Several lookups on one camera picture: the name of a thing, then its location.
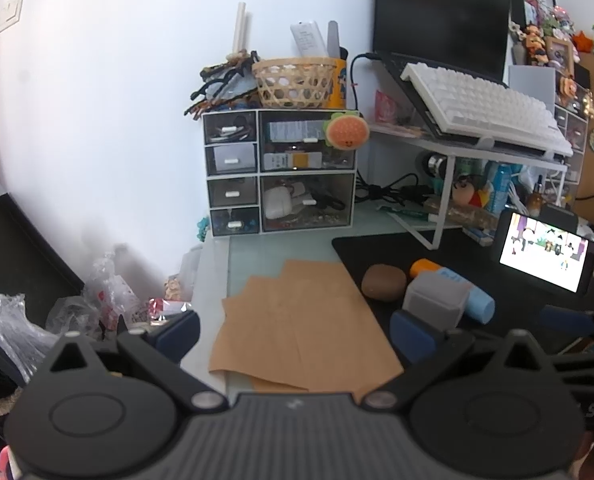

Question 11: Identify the yellow and red doll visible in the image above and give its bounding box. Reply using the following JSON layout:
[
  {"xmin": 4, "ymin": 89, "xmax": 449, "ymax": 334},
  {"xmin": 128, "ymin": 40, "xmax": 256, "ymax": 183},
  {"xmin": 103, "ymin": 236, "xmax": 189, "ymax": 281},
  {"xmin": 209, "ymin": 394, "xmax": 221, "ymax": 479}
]
[{"xmin": 452, "ymin": 175, "xmax": 492, "ymax": 208}]

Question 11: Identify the pale wooden stick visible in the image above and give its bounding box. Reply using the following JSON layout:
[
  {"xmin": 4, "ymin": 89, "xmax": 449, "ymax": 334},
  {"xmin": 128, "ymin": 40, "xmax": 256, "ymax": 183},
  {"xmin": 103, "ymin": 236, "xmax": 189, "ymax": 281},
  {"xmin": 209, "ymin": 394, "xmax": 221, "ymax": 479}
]
[{"xmin": 232, "ymin": 2, "xmax": 250, "ymax": 58}]

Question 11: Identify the burger plush toy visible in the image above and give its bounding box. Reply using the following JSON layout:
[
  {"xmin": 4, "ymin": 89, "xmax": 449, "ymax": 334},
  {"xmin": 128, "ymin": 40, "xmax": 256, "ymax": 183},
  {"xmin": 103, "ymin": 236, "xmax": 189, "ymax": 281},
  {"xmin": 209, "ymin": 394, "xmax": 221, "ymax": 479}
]
[{"xmin": 324, "ymin": 112, "xmax": 370, "ymax": 151}]

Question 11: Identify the white desktop drawer organizer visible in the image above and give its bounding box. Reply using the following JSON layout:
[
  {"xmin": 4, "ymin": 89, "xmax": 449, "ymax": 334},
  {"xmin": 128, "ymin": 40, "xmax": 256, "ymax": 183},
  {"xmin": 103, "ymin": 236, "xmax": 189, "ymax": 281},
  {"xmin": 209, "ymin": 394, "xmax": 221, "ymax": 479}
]
[{"xmin": 201, "ymin": 109, "xmax": 359, "ymax": 237}]

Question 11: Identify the pink packet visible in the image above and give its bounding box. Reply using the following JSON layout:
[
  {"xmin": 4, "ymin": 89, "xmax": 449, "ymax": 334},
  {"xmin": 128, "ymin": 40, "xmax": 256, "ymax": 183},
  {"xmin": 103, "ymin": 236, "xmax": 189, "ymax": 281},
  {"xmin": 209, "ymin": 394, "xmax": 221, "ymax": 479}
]
[{"xmin": 374, "ymin": 91, "xmax": 403, "ymax": 123}]

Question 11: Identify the black laptop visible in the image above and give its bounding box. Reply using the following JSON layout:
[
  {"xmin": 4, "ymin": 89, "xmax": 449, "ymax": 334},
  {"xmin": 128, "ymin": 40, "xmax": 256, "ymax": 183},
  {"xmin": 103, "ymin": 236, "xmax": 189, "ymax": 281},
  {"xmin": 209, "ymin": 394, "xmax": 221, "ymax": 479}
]
[{"xmin": 373, "ymin": 0, "xmax": 572, "ymax": 156}]

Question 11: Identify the large clear drawer with papers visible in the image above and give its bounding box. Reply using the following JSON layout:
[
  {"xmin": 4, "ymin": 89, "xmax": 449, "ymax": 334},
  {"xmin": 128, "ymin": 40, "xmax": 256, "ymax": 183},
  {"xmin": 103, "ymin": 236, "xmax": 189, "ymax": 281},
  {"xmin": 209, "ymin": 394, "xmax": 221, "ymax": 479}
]
[{"xmin": 259, "ymin": 111, "xmax": 356, "ymax": 172}]

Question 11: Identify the black box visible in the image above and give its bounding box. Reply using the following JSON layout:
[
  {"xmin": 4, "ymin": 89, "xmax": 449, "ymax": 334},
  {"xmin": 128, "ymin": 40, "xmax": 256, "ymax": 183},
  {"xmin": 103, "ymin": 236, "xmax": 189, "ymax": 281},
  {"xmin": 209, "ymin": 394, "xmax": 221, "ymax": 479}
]
[{"xmin": 0, "ymin": 192, "xmax": 85, "ymax": 386}]

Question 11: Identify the brown round fruit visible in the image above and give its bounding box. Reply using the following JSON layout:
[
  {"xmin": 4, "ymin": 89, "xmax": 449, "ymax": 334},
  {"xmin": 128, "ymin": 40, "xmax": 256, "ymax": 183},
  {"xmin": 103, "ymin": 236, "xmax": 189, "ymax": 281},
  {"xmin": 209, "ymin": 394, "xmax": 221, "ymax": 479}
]
[{"xmin": 362, "ymin": 264, "xmax": 408, "ymax": 302}]

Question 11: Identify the black power adapter with cable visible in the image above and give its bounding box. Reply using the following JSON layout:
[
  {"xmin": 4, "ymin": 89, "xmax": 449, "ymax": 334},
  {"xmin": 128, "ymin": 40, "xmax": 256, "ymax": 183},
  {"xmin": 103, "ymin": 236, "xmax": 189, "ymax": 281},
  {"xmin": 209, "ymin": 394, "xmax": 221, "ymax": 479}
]
[{"xmin": 357, "ymin": 172, "xmax": 435, "ymax": 204}]

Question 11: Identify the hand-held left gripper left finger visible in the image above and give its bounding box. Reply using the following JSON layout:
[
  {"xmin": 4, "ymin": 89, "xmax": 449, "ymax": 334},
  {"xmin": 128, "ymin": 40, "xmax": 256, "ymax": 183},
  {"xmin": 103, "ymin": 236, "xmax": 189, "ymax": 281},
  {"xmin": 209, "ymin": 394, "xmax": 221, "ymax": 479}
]
[{"xmin": 42, "ymin": 309, "xmax": 229, "ymax": 413}]

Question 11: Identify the black desk mat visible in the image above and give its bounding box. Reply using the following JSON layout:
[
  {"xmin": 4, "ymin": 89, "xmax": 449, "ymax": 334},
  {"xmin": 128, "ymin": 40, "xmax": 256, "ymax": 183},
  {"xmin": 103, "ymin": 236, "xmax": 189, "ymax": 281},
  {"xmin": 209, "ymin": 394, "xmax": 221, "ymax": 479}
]
[{"xmin": 332, "ymin": 227, "xmax": 594, "ymax": 356}]

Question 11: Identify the white remote control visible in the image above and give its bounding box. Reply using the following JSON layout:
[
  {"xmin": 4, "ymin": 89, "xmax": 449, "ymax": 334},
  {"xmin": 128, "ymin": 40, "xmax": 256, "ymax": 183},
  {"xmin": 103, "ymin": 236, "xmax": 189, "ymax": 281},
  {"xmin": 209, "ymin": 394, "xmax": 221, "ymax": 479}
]
[{"xmin": 290, "ymin": 21, "xmax": 328, "ymax": 57}]

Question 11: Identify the yellow cup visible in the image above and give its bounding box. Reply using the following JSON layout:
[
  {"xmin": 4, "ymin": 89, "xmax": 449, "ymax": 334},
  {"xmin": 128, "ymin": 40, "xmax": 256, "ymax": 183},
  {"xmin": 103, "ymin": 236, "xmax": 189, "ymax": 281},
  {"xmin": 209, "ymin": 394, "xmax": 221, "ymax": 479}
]
[{"xmin": 327, "ymin": 57, "xmax": 349, "ymax": 110}]

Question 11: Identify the black phone stand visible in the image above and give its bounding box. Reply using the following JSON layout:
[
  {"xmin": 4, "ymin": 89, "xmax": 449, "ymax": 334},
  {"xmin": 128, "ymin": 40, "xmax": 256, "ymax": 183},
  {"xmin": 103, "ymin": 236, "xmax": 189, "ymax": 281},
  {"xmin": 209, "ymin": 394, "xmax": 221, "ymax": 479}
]
[{"xmin": 539, "ymin": 203, "xmax": 580, "ymax": 233}]

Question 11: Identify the grey mini drawer cabinet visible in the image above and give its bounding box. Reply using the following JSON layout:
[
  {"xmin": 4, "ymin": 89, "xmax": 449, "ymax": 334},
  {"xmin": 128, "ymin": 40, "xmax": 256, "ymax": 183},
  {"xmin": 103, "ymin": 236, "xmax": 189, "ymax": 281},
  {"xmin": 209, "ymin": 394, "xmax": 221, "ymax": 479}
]
[{"xmin": 508, "ymin": 64, "xmax": 590, "ymax": 196}]

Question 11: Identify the black smartphone with lit screen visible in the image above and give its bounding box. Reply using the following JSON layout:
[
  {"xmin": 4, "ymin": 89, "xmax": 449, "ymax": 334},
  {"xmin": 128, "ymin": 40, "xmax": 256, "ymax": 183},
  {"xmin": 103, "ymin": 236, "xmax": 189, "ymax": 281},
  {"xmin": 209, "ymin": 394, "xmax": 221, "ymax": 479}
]
[{"xmin": 492, "ymin": 209, "xmax": 594, "ymax": 295}]

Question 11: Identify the brown paper sheet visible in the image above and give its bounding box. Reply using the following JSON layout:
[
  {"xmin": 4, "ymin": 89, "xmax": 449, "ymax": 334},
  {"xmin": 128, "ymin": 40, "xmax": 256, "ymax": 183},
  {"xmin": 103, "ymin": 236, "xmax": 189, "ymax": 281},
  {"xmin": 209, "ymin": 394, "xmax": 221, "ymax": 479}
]
[
  {"xmin": 208, "ymin": 275, "xmax": 310, "ymax": 393},
  {"xmin": 272, "ymin": 260, "xmax": 405, "ymax": 403}
]

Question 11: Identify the pile of black hair clips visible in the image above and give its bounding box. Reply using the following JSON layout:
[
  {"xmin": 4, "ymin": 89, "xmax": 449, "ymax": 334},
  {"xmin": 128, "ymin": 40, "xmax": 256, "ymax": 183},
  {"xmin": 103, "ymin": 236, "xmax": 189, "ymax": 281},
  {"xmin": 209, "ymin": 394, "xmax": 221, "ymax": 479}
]
[{"xmin": 183, "ymin": 50, "xmax": 260, "ymax": 120}]

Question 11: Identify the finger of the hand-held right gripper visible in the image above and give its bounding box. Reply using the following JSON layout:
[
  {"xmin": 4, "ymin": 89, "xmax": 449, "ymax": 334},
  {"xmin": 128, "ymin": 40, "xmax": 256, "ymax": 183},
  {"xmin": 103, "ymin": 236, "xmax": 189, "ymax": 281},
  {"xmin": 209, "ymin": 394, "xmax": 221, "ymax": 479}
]
[
  {"xmin": 537, "ymin": 305, "xmax": 594, "ymax": 352},
  {"xmin": 552, "ymin": 350, "xmax": 594, "ymax": 387}
]

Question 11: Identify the blue tube with orange cap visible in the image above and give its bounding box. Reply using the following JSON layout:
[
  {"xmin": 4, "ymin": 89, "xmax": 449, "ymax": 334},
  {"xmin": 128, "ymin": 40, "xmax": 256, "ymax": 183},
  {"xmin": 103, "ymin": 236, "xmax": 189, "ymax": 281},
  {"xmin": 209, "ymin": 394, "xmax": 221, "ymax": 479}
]
[{"xmin": 409, "ymin": 258, "xmax": 496, "ymax": 323}]

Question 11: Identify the black laptop cable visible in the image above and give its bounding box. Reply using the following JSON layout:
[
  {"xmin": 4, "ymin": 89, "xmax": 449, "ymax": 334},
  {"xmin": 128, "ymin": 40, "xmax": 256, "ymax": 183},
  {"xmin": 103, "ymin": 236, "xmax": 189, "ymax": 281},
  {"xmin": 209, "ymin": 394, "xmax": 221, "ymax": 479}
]
[{"xmin": 351, "ymin": 52, "xmax": 378, "ymax": 111}]

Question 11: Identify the wooden block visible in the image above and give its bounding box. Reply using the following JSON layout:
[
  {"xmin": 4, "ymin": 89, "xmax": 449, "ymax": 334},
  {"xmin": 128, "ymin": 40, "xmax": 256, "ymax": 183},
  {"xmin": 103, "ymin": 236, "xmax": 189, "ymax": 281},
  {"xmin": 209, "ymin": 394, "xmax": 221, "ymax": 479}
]
[{"xmin": 424, "ymin": 197, "xmax": 498, "ymax": 233}]

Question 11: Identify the white desk shelf stand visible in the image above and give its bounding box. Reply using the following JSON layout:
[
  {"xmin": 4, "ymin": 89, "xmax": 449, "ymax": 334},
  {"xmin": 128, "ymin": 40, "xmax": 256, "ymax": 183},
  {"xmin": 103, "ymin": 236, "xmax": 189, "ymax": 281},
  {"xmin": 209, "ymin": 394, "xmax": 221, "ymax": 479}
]
[{"xmin": 367, "ymin": 120, "xmax": 570, "ymax": 251}]

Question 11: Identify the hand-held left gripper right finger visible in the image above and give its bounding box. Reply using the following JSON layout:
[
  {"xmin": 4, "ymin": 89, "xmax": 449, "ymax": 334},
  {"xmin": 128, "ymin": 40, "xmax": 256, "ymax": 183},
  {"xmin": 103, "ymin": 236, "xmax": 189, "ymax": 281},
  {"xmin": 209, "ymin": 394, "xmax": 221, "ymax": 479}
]
[{"xmin": 362, "ymin": 309, "xmax": 558, "ymax": 411}]

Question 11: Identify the green and white tube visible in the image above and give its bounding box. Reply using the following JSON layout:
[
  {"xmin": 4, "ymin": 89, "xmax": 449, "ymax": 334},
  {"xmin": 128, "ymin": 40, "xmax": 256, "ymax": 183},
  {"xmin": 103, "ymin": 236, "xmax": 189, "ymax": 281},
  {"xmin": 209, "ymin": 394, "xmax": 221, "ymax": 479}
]
[{"xmin": 377, "ymin": 205, "xmax": 440, "ymax": 221}]

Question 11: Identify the blue bottle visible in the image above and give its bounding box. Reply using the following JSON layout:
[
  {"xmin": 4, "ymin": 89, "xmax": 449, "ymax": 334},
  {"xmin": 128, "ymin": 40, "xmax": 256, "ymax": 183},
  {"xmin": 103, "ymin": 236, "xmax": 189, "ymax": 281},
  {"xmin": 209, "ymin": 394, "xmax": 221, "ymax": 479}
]
[{"xmin": 487, "ymin": 162, "xmax": 520, "ymax": 216}]

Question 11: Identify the white earbuds case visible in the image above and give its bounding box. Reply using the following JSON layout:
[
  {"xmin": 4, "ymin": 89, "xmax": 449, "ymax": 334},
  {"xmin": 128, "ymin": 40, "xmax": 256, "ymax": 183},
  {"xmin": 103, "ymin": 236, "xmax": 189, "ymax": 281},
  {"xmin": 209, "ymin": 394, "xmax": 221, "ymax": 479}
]
[{"xmin": 265, "ymin": 187, "xmax": 290, "ymax": 220}]

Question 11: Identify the small clear drawer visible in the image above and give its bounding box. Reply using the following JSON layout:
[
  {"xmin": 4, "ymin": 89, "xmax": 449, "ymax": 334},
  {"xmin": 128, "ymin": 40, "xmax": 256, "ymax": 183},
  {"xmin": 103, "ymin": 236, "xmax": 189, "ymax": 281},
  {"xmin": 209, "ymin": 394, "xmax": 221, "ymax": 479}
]
[
  {"xmin": 205, "ymin": 144, "xmax": 257, "ymax": 175},
  {"xmin": 208, "ymin": 177, "xmax": 259, "ymax": 207},
  {"xmin": 210, "ymin": 208, "xmax": 260, "ymax": 236},
  {"xmin": 204, "ymin": 111, "xmax": 257, "ymax": 143}
]

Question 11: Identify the grey square box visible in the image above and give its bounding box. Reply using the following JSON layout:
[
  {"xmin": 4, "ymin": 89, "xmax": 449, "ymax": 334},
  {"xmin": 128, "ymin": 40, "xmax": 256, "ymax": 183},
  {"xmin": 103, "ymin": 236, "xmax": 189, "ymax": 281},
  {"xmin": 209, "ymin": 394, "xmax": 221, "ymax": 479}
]
[{"xmin": 402, "ymin": 272, "xmax": 472, "ymax": 331}]

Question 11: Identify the white wall switch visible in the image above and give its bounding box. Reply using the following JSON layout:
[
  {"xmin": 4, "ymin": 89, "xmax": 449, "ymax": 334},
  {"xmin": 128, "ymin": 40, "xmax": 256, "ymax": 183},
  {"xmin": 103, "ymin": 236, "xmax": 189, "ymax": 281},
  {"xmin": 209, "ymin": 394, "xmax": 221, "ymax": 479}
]
[{"xmin": 0, "ymin": 0, "xmax": 25, "ymax": 35}]

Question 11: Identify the small wooden photo frame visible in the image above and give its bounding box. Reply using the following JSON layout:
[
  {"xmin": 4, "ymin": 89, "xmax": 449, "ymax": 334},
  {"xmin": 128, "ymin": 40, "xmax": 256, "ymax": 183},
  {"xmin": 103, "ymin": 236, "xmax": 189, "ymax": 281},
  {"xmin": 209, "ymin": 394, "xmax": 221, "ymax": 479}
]
[{"xmin": 544, "ymin": 36, "xmax": 575, "ymax": 78}]

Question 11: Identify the row of small figurines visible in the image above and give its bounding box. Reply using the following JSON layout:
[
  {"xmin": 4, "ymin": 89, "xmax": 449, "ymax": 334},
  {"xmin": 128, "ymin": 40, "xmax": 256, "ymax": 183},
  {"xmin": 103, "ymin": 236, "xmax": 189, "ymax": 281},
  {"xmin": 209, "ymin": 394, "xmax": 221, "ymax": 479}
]
[{"xmin": 509, "ymin": 5, "xmax": 594, "ymax": 63}]

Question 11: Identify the white keyboard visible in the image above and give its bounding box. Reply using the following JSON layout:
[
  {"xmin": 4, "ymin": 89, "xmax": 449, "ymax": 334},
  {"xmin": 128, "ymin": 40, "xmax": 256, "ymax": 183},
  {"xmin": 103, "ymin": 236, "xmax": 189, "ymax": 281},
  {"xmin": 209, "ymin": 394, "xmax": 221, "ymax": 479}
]
[{"xmin": 400, "ymin": 61, "xmax": 574, "ymax": 157}]

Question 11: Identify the woven bamboo basket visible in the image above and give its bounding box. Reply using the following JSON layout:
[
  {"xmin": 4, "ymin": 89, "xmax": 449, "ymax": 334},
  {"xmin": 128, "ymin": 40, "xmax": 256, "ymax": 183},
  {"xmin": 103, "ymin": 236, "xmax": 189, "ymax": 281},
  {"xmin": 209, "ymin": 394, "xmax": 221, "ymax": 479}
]
[{"xmin": 252, "ymin": 57, "xmax": 339, "ymax": 109}]

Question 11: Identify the brown dropper bottle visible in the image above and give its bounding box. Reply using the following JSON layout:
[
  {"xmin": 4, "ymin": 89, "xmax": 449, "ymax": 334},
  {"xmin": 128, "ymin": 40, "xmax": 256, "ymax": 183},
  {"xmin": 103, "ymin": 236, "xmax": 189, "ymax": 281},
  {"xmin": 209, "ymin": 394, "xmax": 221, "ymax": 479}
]
[{"xmin": 527, "ymin": 175, "xmax": 548, "ymax": 216}]

